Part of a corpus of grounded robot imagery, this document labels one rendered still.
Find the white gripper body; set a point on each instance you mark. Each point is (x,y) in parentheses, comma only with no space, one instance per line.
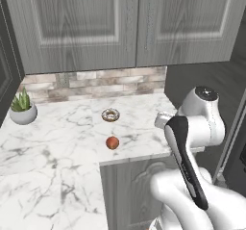
(161,119)

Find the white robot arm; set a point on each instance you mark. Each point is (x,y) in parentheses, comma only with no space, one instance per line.
(205,124)

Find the dark grey fridge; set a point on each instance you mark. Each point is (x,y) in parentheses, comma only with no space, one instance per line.
(192,76)

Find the sprinkled glazed donut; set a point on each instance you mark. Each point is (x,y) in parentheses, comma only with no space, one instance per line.
(106,115)

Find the grey base cupboard door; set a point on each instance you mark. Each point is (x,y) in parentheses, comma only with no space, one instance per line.
(131,192)

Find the succulent plant in white pot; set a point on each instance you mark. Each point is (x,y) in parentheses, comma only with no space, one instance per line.
(23,113)

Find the grey tall cabinet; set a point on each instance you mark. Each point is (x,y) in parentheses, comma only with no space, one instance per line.
(8,63)

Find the grey wall cupboard door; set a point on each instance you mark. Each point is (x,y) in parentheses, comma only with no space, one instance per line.
(80,25)
(185,22)

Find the grey wall socket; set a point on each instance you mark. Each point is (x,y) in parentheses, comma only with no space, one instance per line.
(63,80)

